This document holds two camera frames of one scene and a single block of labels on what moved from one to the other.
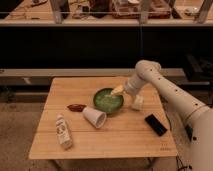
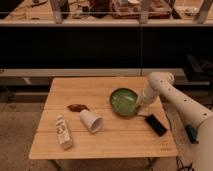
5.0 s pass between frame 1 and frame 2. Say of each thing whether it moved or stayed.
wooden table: stayed
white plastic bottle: stayed
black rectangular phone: stayed
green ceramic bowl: moved
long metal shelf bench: stayed
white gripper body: moved
